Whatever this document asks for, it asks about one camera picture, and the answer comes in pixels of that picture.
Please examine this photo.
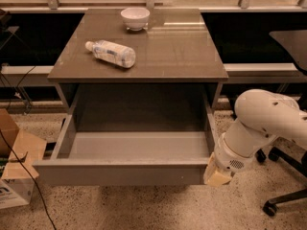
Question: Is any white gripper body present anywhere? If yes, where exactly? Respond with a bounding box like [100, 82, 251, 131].
[214, 134, 254, 173]

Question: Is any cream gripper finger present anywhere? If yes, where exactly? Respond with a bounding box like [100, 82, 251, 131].
[206, 171, 232, 187]
[203, 153, 217, 184]

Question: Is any grey top drawer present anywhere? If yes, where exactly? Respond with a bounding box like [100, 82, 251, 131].
[34, 84, 216, 186]

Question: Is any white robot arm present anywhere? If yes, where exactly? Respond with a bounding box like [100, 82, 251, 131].
[203, 89, 307, 187]

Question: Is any grey drawer cabinet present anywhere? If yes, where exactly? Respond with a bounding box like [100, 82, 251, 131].
[48, 9, 227, 107]

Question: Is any dark side table top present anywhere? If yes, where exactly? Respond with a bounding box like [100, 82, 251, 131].
[270, 30, 307, 75]

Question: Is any clear plastic water bottle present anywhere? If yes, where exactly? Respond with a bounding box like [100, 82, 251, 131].
[85, 40, 136, 68]

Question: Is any white ceramic bowl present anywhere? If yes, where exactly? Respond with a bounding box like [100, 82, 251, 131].
[121, 8, 151, 31]

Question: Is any brown cardboard box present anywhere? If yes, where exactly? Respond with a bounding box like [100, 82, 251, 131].
[0, 109, 47, 209]

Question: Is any black floor cable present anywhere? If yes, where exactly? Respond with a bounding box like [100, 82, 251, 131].
[0, 129, 58, 230]

